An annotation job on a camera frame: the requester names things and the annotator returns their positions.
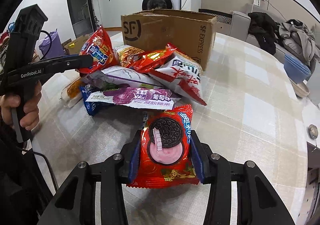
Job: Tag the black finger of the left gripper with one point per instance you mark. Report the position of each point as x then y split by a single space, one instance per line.
63 63

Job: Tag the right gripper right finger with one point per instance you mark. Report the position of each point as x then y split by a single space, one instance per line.
258 201

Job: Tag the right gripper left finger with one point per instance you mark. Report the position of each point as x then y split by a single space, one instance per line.
74 202

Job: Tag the yellow biscuit packet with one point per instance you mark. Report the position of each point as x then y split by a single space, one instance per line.
71 94

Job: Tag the red chip bag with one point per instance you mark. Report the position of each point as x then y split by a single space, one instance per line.
99 46

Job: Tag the white purple snack bag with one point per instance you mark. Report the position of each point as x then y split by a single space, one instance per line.
121 77

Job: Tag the blue Oreo packet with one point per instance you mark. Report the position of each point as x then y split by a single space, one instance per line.
92 108

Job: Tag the yellow noodle snack bag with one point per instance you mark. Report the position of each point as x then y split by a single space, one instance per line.
127 55

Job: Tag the red orange snack packet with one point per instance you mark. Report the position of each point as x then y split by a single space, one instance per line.
152 60

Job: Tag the purple grape gummy bag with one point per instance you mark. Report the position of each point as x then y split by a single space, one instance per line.
141 98

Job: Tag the red Oreo snack packet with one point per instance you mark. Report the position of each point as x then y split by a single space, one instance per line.
165 144

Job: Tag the white red noodle snack bag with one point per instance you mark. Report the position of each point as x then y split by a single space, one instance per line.
182 75

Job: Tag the person's left hand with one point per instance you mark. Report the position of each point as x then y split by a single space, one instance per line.
30 108

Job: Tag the small cardboard box on floor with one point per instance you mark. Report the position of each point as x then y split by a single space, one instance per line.
75 46

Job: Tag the white kitchen cabinet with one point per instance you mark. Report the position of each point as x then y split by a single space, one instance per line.
111 11

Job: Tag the small round metal object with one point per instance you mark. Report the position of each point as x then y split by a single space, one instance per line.
313 131

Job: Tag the beige bowl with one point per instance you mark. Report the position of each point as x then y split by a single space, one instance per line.
301 90

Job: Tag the SF Express cardboard box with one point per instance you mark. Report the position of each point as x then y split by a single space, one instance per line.
192 32

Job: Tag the blue bowls stack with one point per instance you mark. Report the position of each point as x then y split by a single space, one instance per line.
295 69

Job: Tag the black patterned chair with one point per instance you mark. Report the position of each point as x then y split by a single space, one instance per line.
222 17

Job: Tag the grey jacket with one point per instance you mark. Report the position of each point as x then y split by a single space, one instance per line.
299 40

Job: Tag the grey sofa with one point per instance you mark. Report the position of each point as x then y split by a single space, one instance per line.
239 29

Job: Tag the black jacket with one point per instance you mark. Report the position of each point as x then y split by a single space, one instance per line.
265 30

